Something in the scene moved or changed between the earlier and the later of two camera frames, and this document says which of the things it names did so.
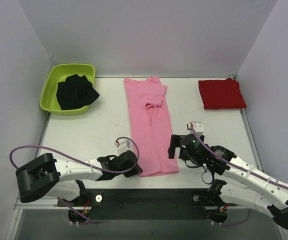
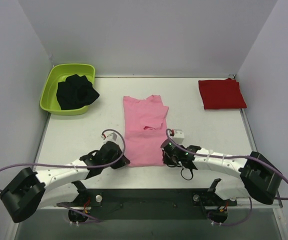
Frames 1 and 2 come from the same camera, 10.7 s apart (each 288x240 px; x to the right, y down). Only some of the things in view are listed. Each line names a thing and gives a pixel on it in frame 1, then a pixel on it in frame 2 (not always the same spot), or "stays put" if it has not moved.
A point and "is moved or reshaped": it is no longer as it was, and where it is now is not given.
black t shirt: [75, 92] stays put
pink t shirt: [150, 125] is moved or reshaped
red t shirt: [223, 94] stays put
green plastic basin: [49, 102] stays put
